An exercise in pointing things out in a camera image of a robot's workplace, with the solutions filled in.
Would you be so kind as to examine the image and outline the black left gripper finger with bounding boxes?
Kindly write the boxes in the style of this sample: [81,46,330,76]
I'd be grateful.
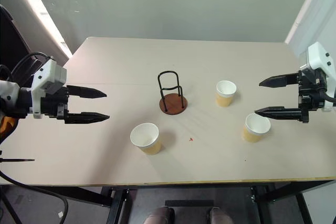
[66,84,108,100]
[64,112,111,125]

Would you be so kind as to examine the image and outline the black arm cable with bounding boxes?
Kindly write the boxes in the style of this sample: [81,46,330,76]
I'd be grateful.
[9,51,51,78]
[323,89,336,102]

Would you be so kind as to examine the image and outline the orange robot body part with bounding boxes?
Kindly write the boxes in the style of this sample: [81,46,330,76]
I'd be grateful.
[0,115,17,137]

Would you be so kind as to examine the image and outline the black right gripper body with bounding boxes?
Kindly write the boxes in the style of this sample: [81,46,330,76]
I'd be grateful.
[297,68,328,124]

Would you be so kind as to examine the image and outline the black floor plate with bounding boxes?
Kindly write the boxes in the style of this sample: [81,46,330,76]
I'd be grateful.
[164,199,215,208]

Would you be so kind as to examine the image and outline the black cable tie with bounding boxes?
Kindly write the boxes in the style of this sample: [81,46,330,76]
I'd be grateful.
[0,157,36,163]

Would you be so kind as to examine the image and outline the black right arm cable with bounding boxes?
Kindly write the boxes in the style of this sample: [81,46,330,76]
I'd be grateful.
[323,89,336,102]

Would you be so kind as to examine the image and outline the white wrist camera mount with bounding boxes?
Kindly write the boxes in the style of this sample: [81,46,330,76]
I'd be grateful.
[28,57,68,119]
[299,41,336,78]

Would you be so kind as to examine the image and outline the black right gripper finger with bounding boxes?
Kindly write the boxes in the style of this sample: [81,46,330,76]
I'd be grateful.
[254,106,303,122]
[258,72,300,88]

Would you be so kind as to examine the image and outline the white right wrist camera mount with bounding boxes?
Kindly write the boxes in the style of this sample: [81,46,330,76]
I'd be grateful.
[299,41,336,78]

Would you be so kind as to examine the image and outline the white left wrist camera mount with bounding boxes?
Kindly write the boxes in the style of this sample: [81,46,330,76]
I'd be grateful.
[28,57,68,119]

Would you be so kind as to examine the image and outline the black wire cup holder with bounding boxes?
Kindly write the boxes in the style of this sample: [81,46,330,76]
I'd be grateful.
[157,70,189,116]

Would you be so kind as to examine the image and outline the black metal table frame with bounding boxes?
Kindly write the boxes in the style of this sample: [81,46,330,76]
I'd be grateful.
[31,179,336,224]

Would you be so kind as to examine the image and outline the thick black hanging cable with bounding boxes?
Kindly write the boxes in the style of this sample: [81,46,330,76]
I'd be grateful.
[0,169,69,224]

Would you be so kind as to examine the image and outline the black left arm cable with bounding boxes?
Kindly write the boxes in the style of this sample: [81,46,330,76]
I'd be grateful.
[9,51,51,78]

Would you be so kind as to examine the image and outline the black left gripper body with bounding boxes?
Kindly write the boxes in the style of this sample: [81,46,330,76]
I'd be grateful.
[39,86,70,125]

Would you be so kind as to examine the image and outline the yellow paper cup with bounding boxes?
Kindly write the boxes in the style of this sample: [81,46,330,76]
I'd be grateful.
[130,122,162,156]
[241,113,271,144]
[215,80,238,108]

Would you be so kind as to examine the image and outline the dark rounded foot shape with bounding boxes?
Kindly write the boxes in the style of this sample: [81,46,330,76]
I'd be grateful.
[208,206,235,224]
[142,206,176,224]

